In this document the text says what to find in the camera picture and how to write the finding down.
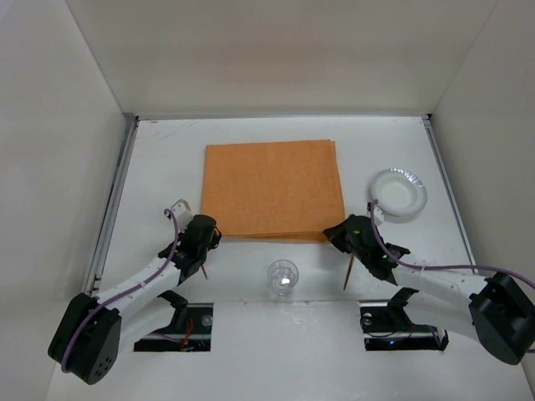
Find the copper spoon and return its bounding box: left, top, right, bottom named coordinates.
left=343, top=255, right=355, bottom=291

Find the white ceramic bowl plate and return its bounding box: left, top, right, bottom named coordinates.
left=369, top=168, right=428, bottom=217

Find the clear drinking glass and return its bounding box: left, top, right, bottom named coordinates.
left=267, top=259, right=299, bottom=296

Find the orange cloth placemat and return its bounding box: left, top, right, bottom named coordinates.
left=201, top=140, right=345, bottom=242

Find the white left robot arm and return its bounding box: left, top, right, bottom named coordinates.
left=48, top=209, right=222, bottom=385

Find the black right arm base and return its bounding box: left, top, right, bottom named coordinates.
left=359, top=287, right=449, bottom=352

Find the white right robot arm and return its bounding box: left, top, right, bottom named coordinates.
left=324, top=215, right=534, bottom=365

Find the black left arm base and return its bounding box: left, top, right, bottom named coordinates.
left=133, top=295, right=214, bottom=353

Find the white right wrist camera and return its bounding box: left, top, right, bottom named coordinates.
left=367, top=200, right=385, bottom=226

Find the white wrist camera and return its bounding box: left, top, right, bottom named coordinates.
left=169, top=199, right=195, bottom=229
left=367, top=200, right=385, bottom=226

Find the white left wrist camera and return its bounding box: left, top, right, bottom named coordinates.
left=169, top=199, right=195, bottom=229

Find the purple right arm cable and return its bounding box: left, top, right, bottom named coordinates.
left=369, top=199, right=535, bottom=292

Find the left aluminium frame rail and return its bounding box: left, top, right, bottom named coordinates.
left=82, top=113, right=139, bottom=295

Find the aluminium frame rail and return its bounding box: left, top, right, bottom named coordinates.
left=421, top=114, right=476, bottom=272
left=82, top=113, right=139, bottom=295

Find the right aluminium frame rail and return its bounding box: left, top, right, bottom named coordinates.
left=421, top=114, right=476, bottom=272

